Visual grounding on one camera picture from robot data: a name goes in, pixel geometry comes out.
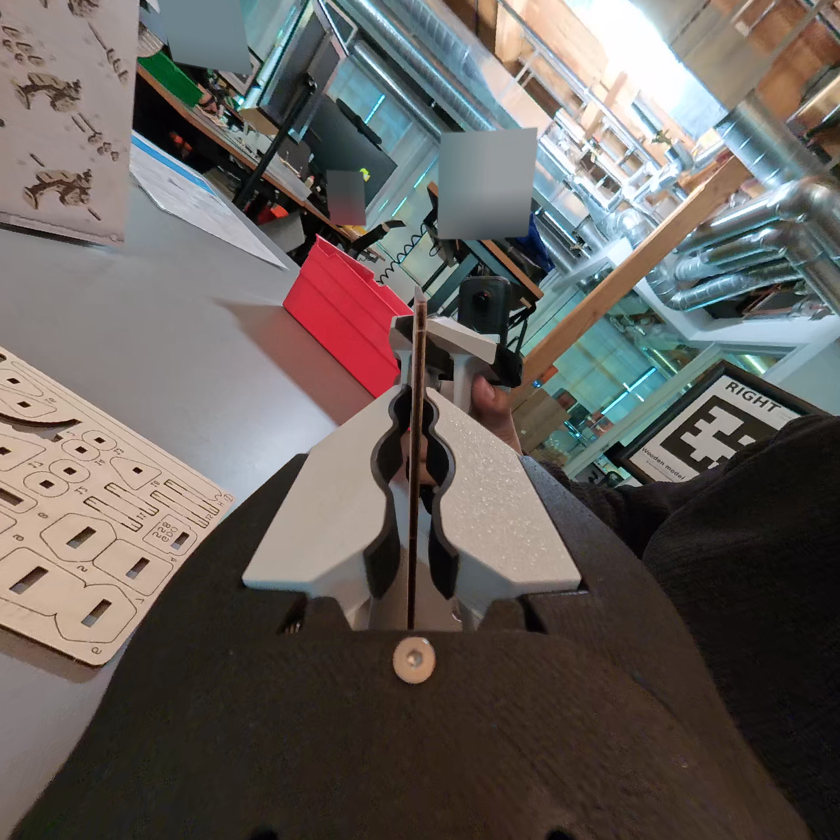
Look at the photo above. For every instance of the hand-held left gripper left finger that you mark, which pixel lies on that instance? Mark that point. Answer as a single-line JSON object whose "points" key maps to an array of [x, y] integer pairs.
{"points": [[315, 525]]}

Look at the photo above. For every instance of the black-legged wooden worktable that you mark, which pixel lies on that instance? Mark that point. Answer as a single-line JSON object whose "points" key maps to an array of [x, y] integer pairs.
{"points": [[518, 272]]}

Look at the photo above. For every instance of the folded white instruction booklet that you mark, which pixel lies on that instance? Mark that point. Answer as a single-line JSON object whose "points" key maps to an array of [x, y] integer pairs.
{"points": [[59, 131]]}

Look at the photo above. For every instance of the blue-edged printed paper sheet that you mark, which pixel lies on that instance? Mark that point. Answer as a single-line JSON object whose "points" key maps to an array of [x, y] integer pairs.
{"points": [[190, 197]]}

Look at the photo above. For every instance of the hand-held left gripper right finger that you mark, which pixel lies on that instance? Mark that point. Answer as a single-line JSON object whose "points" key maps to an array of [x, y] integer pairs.
{"points": [[505, 518]]}

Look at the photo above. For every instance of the cluster of silver duct pipes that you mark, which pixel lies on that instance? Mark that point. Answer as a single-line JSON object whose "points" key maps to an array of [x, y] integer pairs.
{"points": [[754, 275]]}

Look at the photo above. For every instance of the wooden puzzle piece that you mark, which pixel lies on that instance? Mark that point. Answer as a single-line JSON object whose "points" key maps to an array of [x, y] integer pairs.
{"points": [[417, 394]]}

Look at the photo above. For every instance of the framed marker poster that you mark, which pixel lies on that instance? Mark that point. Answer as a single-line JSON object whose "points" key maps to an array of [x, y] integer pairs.
{"points": [[722, 420]]}

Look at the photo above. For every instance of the grey desk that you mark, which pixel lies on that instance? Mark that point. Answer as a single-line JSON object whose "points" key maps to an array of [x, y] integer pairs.
{"points": [[197, 367]]}

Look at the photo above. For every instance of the dark monitor screen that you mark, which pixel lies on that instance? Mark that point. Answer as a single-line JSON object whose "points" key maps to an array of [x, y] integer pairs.
{"points": [[354, 151]]}

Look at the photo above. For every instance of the long wooden workbench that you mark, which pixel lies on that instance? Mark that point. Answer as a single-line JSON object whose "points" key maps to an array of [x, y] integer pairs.
{"points": [[262, 160]]}

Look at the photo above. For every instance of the red plastic bin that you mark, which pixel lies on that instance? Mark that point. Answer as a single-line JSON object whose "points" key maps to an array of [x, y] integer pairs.
{"points": [[341, 321]]}

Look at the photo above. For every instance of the wooden support post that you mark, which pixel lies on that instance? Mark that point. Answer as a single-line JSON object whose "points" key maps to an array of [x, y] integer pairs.
{"points": [[630, 275]]}

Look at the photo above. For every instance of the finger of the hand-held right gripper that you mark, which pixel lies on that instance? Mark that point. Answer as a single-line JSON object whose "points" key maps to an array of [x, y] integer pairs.
{"points": [[466, 338], [401, 338]]}

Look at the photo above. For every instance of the wooden puzzle sheet with cutouts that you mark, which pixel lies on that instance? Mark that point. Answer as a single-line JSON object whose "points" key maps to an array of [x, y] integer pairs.
{"points": [[52, 630]]}

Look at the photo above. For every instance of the person's black sweater torso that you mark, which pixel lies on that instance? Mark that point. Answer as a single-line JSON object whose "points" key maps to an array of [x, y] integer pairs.
{"points": [[774, 656]]}

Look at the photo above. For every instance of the person's right hand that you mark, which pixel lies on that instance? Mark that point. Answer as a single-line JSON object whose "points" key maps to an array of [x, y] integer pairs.
{"points": [[492, 413]]}

